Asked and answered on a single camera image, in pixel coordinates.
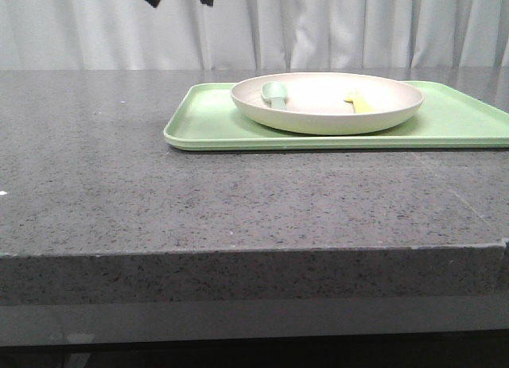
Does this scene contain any light green tray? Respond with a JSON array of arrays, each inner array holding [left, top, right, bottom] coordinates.
[[163, 81, 508, 151]]

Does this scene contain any mint green spoon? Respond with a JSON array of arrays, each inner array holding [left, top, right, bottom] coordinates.
[[262, 82, 287, 110]]

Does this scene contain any beige round plate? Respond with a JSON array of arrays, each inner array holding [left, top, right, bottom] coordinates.
[[231, 72, 425, 135]]

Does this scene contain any yellow plastic fork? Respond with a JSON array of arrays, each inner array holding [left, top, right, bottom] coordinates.
[[344, 91, 375, 114]]

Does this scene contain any white curtain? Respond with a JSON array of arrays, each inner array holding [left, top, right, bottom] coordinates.
[[1, 0, 508, 70]]

